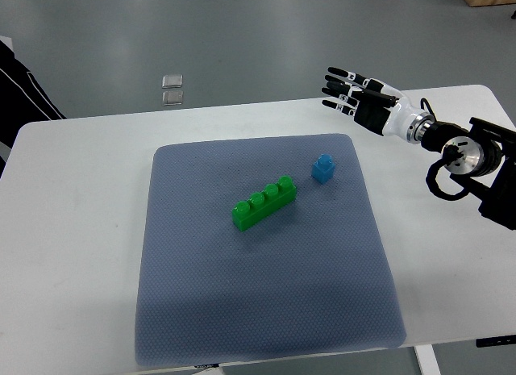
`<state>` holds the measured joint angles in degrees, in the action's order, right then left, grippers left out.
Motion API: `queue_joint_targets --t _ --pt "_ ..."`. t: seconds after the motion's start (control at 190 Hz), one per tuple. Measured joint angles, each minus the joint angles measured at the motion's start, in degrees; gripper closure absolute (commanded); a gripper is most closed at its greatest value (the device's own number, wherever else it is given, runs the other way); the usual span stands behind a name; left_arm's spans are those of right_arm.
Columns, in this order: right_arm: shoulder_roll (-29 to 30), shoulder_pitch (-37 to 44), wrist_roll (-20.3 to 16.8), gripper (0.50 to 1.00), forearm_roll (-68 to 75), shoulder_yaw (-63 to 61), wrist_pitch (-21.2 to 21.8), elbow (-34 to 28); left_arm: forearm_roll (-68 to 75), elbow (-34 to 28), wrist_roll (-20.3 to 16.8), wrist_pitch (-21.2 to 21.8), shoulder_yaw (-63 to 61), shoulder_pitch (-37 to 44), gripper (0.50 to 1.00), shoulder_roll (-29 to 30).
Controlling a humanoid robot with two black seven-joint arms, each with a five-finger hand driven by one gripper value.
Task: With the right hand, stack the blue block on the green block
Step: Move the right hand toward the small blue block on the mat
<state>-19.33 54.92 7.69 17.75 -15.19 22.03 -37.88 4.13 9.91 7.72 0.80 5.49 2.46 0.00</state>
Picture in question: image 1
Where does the metal floor plate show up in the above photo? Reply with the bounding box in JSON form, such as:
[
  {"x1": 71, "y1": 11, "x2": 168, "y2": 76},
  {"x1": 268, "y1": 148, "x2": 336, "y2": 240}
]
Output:
[
  {"x1": 162, "y1": 74, "x2": 183, "y2": 89},
  {"x1": 162, "y1": 90, "x2": 184, "y2": 106}
]

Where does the green four-stud block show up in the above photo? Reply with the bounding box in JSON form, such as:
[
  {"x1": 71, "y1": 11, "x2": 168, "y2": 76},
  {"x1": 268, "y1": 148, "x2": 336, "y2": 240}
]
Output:
[{"x1": 231, "y1": 175, "x2": 297, "y2": 231}]

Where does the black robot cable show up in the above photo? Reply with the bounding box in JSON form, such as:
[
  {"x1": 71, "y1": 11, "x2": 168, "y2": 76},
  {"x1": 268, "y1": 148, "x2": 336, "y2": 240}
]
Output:
[{"x1": 420, "y1": 97, "x2": 471, "y2": 200}]

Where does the blue-grey textured mat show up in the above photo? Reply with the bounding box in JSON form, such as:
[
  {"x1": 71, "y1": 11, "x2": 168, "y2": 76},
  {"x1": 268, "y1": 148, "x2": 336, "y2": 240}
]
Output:
[{"x1": 135, "y1": 134, "x2": 406, "y2": 367}]

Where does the blue single-stud block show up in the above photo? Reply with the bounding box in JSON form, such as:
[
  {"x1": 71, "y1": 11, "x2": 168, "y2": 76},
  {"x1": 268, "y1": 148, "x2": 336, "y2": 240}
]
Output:
[{"x1": 311, "y1": 153, "x2": 335, "y2": 184}]

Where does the lower metal floor plate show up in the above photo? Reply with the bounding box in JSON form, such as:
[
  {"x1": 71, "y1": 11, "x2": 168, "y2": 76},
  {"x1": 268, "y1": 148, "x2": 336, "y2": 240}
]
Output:
[{"x1": 162, "y1": 90, "x2": 184, "y2": 106}]

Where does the white table leg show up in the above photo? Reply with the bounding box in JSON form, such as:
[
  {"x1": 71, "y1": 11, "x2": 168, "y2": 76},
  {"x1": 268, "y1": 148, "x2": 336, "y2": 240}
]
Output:
[{"x1": 414, "y1": 344, "x2": 441, "y2": 375}]

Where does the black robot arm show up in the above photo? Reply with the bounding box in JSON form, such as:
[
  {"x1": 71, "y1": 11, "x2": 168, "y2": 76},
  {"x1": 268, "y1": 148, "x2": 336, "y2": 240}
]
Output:
[{"x1": 416, "y1": 118, "x2": 515, "y2": 230}]

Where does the upper metal floor plate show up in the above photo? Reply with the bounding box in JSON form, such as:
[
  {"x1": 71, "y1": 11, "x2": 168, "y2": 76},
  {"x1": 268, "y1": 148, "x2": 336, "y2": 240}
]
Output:
[{"x1": 162, "y1": 74, "x2": 183, "y2": 89}]

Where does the person in black clothing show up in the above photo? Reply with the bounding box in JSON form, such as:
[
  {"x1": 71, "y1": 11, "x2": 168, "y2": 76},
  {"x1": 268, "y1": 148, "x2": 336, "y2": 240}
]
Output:
[{"x1": 0, "y1": 39, "x2": 67, "y2": 178}]

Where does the black table control panel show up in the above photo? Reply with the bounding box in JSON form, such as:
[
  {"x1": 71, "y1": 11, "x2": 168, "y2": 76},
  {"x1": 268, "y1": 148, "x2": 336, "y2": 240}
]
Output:
[{"x1": 476, "y1": 335, "x2": 516, "y2": 348}]

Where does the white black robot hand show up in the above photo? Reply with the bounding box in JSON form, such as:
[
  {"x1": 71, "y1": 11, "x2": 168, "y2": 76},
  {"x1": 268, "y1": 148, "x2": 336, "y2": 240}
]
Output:
[{"x1": 322, "y1": 67, "x2": 435, "y2": 144}]

